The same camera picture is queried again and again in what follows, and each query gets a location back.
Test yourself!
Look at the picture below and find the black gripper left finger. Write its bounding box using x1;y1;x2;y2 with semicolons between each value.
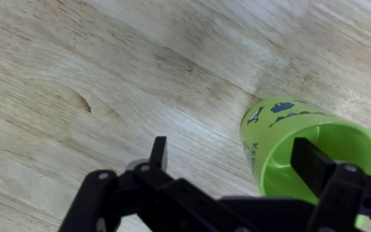
58;136;170;232

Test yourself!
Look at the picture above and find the green printed mug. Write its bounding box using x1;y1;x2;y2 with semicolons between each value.
239;97;371;232

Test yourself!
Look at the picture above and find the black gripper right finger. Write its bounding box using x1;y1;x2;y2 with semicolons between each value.
290;138;371;232

